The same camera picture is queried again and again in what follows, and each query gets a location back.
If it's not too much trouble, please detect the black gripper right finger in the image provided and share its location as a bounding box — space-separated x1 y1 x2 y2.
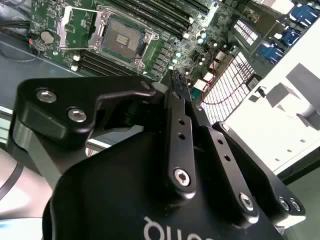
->
181 72 307 230

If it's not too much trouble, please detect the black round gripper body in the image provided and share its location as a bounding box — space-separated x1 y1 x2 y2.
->
42 129 286 240

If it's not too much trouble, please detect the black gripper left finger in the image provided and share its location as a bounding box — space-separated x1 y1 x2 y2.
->
13 71 198 202

